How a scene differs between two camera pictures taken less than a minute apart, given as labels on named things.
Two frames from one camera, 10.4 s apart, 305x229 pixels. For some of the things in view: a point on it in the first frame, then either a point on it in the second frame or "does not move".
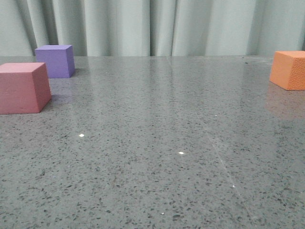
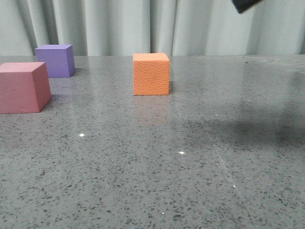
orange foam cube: (288, 70) → (151, 74)
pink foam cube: (25, 88) does not move
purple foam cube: (59, 59) does not move
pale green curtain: (153, 27) does not move
